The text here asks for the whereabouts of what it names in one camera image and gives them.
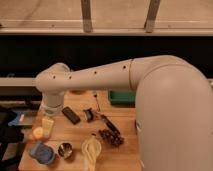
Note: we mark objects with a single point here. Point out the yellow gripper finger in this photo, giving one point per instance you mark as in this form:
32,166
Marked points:
47,125

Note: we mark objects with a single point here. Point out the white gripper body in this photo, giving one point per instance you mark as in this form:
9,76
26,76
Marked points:
52,104

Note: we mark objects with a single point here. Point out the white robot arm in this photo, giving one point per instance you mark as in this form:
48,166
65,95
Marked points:
174,106

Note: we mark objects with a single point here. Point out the green plastic tray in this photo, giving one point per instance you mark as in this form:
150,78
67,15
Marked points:
121,98

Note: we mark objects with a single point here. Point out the red apple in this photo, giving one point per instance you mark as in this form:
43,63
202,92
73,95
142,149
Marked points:
38,133

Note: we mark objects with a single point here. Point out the black rectangular block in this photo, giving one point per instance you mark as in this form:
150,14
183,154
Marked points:
71,115

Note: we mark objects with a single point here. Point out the blue cup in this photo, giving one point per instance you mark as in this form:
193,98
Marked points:
44,155

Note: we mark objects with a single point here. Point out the small metal cup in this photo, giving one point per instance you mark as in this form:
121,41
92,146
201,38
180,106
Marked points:
65,150

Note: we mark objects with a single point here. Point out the small black clip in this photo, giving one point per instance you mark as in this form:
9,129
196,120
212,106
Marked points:
89,115

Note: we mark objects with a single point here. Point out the metal fork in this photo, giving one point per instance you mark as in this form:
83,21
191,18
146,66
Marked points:
96,99

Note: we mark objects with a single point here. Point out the peeled banana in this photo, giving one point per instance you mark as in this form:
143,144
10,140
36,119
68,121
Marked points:
91,149

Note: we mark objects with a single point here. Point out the dark red grape bunch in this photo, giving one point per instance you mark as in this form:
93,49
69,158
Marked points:
112,138

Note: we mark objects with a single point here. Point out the black handled knife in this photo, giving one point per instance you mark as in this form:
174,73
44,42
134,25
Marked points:
109,124

